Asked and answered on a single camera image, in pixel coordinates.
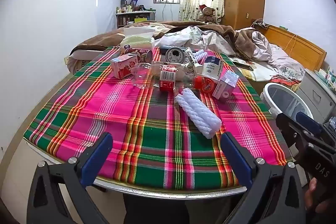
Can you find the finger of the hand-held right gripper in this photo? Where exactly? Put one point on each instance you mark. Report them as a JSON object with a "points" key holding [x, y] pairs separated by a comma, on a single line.
{"points": [[308, 121], [286, 123]]}

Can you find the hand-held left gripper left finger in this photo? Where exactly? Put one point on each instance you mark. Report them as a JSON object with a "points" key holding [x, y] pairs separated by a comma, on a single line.
{"points": [[95, 158]]}

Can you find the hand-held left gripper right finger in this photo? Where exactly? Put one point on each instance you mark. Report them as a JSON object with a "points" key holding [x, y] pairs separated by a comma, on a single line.
{"points": [[236, 158]]}

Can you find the white round waste bin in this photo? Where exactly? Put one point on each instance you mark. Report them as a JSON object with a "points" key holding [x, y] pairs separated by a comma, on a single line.
{"points": [[270, 90]]}

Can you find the large white twisted foam roll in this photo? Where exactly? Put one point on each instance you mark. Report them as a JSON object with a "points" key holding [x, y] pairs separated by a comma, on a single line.
{"points": [[197, 113]]}

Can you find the small pink white carton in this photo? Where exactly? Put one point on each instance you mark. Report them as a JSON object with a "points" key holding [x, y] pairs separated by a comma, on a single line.
{"points": [[224, 86]]}

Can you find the white blue milk carton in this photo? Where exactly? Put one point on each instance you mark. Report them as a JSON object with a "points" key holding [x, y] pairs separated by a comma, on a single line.
{"points": [[211, 66]]}

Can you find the pink milk carton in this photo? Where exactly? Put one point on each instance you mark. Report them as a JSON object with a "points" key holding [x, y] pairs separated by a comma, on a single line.
{"points": [[123, 66]]}

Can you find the clear plastic bottle red label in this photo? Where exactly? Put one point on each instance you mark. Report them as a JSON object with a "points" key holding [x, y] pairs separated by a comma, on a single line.
{"points": [[168, 77]]}

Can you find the small white twisted foam roll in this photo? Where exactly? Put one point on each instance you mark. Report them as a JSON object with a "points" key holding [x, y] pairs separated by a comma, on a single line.
{"points": [[202, 55]]}

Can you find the crushed red drink can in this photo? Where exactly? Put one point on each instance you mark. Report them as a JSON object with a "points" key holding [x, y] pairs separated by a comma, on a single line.
{"points": [[143, 54]]}

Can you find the silver tin can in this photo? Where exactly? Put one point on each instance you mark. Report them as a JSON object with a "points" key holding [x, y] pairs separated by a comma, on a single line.
{"points": [[174, 54]]}

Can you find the person's right hand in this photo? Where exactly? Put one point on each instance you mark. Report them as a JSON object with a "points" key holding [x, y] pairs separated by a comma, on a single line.
{"points": [[311, 192]]}

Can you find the folded blue cloth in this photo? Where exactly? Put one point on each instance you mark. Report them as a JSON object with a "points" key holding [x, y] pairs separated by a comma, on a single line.
{"points": [[332, 124]]}

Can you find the grey drawer nightstand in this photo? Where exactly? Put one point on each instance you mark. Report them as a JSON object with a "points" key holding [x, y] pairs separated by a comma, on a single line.
{"points": [[315, 90]]}

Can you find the pink green plaid tablecloth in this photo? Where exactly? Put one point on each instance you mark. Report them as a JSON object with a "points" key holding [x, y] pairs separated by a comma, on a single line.
{"points": [[131, 134]]}

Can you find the bed with gold valance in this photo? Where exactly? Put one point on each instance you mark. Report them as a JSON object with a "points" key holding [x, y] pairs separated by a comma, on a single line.
{"points": [[258, 87]]}

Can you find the pile of boxes on nightstand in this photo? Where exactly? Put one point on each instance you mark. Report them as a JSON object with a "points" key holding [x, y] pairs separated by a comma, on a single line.
{"points": [[328, 77]]}

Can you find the white rose print bed cover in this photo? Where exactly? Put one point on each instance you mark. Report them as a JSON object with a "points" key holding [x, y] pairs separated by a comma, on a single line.
{"points": [[252, 74]]}

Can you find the pale floral bed sheet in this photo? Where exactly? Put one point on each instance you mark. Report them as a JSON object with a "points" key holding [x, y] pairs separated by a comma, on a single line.
{"points": [[283, 61]]}

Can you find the black phone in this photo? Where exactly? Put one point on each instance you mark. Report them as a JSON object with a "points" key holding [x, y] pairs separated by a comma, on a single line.
{"points": [[242, 65]]}

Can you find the wooden bed headboard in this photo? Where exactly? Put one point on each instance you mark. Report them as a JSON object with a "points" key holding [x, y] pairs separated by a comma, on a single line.
{"points": [[288, 43]]}

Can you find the power strip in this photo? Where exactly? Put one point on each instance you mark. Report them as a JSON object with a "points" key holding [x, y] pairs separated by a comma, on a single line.
{"points": [[262, 24]]}

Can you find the pale crumpled quilt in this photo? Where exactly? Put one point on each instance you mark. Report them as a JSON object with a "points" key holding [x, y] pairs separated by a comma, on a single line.
{"points": [[210, 40]]}

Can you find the brown fleece blanket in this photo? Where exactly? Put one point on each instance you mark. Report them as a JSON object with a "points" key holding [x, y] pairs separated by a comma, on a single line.
{"points": [[105, 39]]}

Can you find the soft tissue pack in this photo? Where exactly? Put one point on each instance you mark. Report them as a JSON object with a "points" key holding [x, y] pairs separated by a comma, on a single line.
{"points": [[137, 40]]}

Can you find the dark blue glasses case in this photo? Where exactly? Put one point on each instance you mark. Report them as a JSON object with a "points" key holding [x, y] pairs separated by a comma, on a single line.
{"points": [[162, 49]]}

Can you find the teddy bear with red hat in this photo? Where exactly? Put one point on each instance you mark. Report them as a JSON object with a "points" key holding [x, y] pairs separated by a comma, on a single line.
{"points": [[208, 12]]}

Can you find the row of toiletry bottles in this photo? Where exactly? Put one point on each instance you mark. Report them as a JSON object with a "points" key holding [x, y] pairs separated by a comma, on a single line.
{"points": [[123, 7]]}

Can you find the white wall socket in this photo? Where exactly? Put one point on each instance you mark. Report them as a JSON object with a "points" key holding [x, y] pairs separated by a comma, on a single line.
{"points": [[66, 60]]}

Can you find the white wall shelf unit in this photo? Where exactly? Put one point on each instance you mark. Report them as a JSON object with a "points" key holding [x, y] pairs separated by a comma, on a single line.
{"points": [[131, 15]]}

